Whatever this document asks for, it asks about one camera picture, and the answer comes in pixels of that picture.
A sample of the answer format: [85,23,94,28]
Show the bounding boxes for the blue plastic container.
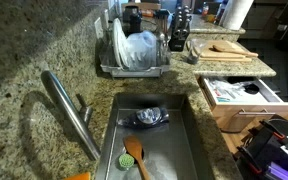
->
[117,106,170,130]

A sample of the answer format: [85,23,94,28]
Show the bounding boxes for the orange object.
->
[62,171,92,180]

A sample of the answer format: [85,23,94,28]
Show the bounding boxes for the wooden spoon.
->
[212,43,259,58]

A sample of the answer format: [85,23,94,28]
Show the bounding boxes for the steel faucet handle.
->
[75,93,94,126]

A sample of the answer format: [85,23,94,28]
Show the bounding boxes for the black knife block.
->
[168,4,192,53]

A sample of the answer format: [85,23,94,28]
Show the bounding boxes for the black round object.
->
[243,83,261,95]

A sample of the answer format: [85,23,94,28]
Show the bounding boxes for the clear plastic container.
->
[125,30,158,71]

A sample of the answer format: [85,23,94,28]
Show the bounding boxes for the white dish rack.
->
[98,35,172,79]

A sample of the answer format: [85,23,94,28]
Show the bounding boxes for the wooden drawer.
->
[197,75,288,133]

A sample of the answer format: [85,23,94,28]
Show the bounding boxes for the stainless steel sink basin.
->
[94,92,216,180]

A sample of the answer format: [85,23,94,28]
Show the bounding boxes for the wooden cutting board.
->
[198,39,253,64]

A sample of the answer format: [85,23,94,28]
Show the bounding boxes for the metal drawer handle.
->
[237,108,277,117]

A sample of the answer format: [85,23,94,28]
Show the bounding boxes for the white plate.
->
[112,17,130,70]

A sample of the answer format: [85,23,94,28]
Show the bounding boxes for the clear glass cup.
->
[186,38,207,65]

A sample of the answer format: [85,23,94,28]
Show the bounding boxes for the wooden spatula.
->
[122,134,152,180]

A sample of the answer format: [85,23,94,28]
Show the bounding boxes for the white paper towel roll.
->
[221,0,255,31]

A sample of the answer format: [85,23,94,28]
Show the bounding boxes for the steel sink faucet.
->
[39,69,102,162]

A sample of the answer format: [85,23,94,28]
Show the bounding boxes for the green scrub brush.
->
[118,153,136,172]

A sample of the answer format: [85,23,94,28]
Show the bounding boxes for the clear plastic bags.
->
[210,79,252,102]

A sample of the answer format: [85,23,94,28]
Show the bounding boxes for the black coffee appliance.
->
[122,4,143,36]

